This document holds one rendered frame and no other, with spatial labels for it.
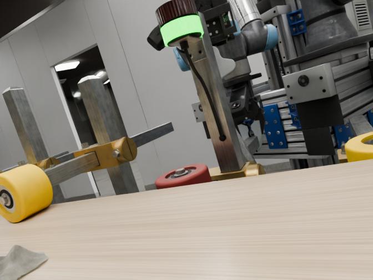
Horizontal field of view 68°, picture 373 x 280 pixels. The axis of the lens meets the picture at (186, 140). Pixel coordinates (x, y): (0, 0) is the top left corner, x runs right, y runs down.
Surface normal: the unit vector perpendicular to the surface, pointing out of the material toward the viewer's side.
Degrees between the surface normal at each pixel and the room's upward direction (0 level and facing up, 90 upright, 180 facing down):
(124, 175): 90
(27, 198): 101
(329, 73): 90
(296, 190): 0
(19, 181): 62
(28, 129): 90
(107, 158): 90
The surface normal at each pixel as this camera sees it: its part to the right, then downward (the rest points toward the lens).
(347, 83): 0.55, -0.06
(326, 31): -0.55, -0.04
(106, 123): 0.86, -0.20
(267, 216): -0.29, -0.95
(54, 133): -0.40, 0.24
